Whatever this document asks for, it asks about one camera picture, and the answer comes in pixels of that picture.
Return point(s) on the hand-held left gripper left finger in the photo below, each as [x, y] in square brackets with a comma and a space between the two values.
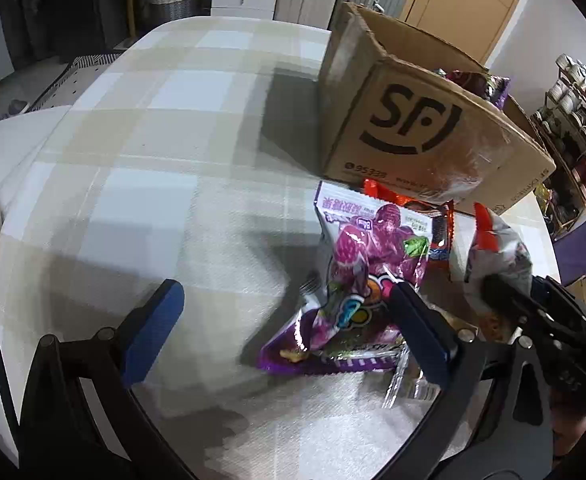
[153, 330]

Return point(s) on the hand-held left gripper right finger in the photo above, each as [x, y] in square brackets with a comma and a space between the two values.
[418, 330]

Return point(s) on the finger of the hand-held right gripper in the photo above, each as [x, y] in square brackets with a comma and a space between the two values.
[508, 300]

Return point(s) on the white orange snack packet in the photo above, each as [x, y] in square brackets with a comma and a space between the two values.
[503, 255]

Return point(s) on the purple grape candy packet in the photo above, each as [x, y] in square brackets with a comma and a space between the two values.
[368, 250]

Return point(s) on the red dark snack packet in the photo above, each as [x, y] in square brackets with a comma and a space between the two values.
[438, 230]

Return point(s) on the dark purple snack packet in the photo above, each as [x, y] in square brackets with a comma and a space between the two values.
[293, 350]

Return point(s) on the brown cardboard box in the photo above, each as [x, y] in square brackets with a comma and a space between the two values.
[413, 125]

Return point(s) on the clear plastic wrapper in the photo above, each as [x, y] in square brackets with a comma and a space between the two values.
[408, 385]

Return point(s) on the small cardboard box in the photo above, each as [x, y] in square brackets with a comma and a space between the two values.
[583, 287]

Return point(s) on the wooden shoe rack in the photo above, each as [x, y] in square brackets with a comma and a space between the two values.
[573, 160]

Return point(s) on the shiny purple snack packet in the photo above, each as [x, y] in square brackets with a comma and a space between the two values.
[483, 85]

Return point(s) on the striped floor mat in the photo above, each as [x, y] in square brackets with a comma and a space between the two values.
[73, 75]

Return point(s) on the wooden door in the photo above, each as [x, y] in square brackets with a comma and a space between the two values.
[473, 0]

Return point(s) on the black refrigerator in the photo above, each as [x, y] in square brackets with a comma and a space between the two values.
[73, 10]

